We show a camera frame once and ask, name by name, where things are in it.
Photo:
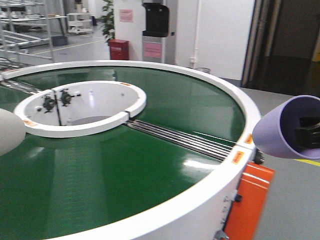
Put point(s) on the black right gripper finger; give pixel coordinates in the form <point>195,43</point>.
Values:
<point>307,135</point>

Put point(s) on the lavender purple cup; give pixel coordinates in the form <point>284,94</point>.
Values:
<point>274,134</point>

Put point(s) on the cream white cup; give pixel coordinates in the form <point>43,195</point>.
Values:
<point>12,131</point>

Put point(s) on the steel conveyor rollers right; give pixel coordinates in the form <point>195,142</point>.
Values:
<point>217,150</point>

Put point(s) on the orange conveyor motor cover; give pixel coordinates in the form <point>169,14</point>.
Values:
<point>243,219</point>

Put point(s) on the white outer conveyor rim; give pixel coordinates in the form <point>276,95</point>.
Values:
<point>91,107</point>

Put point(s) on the grey water dispenser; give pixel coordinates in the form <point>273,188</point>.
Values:
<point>156,30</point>

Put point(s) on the red fire extinguisher cabinet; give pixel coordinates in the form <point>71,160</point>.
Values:
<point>118,49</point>

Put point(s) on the green potted plant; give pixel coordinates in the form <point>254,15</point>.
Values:
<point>108,20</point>

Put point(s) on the white rolling cart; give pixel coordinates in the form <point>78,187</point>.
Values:
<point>79,23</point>

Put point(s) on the metal roller rack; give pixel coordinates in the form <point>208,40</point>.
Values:
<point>25,31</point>

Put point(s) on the wire mesh waste bin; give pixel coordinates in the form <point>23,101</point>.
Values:
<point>203,70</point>

